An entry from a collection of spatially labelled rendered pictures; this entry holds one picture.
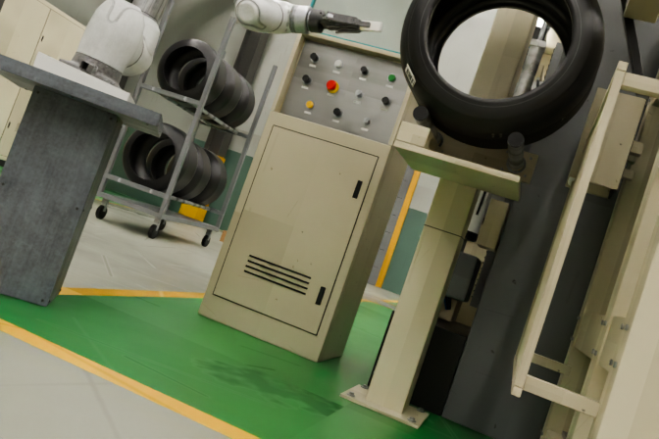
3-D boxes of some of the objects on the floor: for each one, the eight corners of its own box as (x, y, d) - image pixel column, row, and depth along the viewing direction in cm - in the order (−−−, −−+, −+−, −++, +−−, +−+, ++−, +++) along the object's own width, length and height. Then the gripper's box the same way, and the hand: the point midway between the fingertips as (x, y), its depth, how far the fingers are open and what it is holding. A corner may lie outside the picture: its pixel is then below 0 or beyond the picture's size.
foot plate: (357, 386, 247) (359, 380, 247) (428, 415, 239) (430, 410, 239) (339, 396, 221) (341, 389, 221) (418, 429, 213) (420, 422, 213)
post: (370, 396, 238) (589, -249, 255) (406, 412, 234) (627, -245, 251) (362, 401, 226) (593, -277, 242) (400, 417, 222) (633, -274, 238)
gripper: (307, 1, 216) (380, 7, 210) (319, 18, 229) (387, 24, 222) (302, 24, 216) (375, 30, 209) (314, 38, 228) (383, 46, 221)
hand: (371, 26), depth 216 cm, fingers closed
